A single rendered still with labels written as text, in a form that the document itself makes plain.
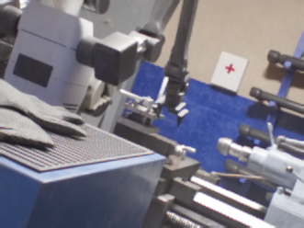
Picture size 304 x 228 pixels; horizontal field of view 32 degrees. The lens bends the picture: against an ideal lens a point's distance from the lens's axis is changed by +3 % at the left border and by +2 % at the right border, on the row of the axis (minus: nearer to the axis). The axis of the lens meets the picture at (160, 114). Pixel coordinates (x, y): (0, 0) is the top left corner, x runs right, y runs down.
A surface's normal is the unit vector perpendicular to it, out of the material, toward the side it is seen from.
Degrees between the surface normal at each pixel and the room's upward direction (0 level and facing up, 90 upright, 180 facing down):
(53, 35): 90
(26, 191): 90
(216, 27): 90
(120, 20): 90
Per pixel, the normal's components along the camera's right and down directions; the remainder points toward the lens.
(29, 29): -0.36, -0.04
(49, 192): 0.89, 0.35
